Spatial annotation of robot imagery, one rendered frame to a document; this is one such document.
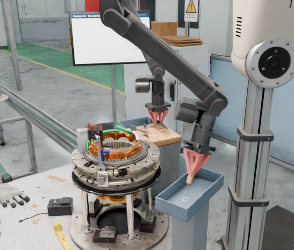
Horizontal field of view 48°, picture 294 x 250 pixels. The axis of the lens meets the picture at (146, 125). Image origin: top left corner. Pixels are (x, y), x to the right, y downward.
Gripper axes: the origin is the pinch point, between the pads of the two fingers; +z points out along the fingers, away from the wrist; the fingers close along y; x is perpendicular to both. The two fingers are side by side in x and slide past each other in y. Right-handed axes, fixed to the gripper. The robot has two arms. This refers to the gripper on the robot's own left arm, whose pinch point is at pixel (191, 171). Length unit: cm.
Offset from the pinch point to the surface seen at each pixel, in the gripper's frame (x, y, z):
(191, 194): -0.6, -4.1, 7.6
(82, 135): -38.1, 15.6, -0.7
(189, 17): -193, -201, -134
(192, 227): 3.6, -2.7, 16.6
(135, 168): -16.2, 7.7, 4.5
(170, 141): -30.3, -23.5, -5.3
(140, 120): -59, -32, -10
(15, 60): -286, -59, -33
